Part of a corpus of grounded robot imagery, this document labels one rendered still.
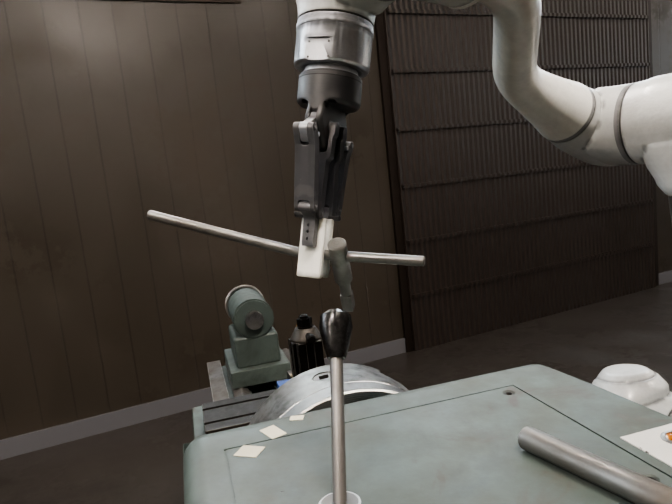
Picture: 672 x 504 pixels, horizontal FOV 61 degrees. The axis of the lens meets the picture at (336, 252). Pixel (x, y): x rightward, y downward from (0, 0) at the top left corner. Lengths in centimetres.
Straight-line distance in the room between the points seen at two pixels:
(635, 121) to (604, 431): 52
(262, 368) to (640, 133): 137
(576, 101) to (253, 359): 135
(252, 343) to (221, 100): 250
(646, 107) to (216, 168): 339
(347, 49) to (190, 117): 345
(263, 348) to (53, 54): 265
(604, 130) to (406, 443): 62
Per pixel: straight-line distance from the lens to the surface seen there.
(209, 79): 416
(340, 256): 65
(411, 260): 64
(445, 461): 57
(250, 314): 189
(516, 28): 73
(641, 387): 127
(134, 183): 399
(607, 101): 103
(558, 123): 98
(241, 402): 155
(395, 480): 55
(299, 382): 87
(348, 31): 67
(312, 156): 63
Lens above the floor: 153
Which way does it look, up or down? 8 degrees down
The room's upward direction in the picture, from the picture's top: 6 degrees counter-clockwise
